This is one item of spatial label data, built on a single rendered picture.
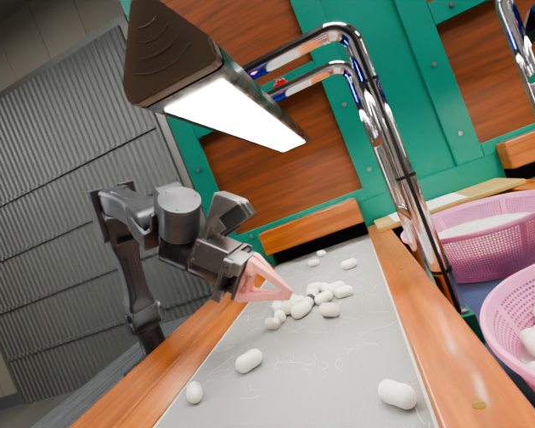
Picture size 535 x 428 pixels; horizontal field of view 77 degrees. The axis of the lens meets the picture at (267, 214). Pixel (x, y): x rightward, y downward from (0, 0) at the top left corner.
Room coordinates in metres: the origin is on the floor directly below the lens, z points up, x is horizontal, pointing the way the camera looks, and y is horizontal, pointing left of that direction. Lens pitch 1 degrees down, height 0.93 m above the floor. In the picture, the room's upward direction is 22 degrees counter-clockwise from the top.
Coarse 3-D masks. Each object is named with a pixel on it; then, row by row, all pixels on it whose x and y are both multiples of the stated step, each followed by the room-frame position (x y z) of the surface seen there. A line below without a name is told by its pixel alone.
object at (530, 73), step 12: (504, 0) 0.51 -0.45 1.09; (504, 12) 0.51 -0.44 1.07; (516, 12) 0.51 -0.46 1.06; (504, 24) 0.51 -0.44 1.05; (516, 24) 0.51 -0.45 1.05; (516, 36) 0.51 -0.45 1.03; (516, 48) 0.51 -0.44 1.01; (528, 48) 0.50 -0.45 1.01; (516, 60) 0.52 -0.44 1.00; (528, 60) 0.51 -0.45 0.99; (528, 72) 0.51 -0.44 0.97; (528, 84) 0.51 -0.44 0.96; (528, 96) 0.52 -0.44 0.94
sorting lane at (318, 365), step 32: (320, 256) 0.95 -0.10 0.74; (352, 256) 0.81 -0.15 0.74; (352, 288) 0.59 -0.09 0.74; (384, 288) 0.53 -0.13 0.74; (256, 320) 0.62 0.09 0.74; (288, 320) 0.55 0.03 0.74; (320, 320) 0.50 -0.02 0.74; (352, 320) 0.46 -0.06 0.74; (384, 320) 0.42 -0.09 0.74; (224, 352) 0.52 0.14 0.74; (288, 352) 0.44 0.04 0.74; (320, 352) 0.41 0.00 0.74; (352, 352) 0.38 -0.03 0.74; (384, 352) 0.35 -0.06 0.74; (224, 384) 0.42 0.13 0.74; (256, 384) 0.39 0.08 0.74; (288, 384) 0.36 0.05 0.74; (320, 384) 0.34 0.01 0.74; (352, 384) 0.32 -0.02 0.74; (416, 384) 0.29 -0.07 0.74; (192, 416) 0.38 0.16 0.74; (224, 416) 0.35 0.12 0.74; (256, 416) 0.33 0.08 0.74; (288, 416) 0.31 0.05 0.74; (320, 416) 0.29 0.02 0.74; (352, 416) 0.28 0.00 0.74; (384, 416) 0.26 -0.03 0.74; (416, 416) 0.25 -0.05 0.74
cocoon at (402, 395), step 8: (384, 384) 0.27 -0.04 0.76; (392, 384) 0.27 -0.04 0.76; (400, 384) 0.27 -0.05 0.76; (384, 392) 0.27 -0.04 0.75; (392, 392) 0.26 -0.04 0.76; (400, 392) 0.26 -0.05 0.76; (408, 392) 0.26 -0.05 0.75; (384, 400) 0.27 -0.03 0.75; (392, 400) 0.26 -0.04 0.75; (400, 400) 0.26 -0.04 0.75; (408, 400) 0.25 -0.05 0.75; (416, 400) 0.26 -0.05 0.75; (408, 408) 0.26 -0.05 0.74
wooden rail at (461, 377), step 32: (384, 256) 0.61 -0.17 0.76; (416, 288) 0.42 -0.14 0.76; (416, 320) 0.34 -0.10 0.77; (448, 320) 0.32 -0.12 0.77; (416, 352) 0.29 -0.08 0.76; (448, 352) 0.27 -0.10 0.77; (480, 352) 0.26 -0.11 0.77; (448, 384) 0.24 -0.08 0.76; (480, 384) 0.22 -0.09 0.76; (512, 384) 0.21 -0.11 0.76; (448, 416) 0.21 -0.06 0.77; (480, 416) 0.20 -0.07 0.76; (512, 416) 0.19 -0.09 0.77
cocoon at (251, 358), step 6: (246, 354) 0.43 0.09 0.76; (252, 354) 0.43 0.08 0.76; (258, 354) 0.43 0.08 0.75; (240, 360) 0.43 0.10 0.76; (246, 360) 0.43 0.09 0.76; (252, 360) 0.43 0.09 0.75; (258, 360) 0.43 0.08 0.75; (240, 366) 0.42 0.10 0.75; (246, 366) 0.42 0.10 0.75; (252, 366) 0.43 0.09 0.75; (240, 372) 0.42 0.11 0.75; (246, 372) 0.43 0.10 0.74
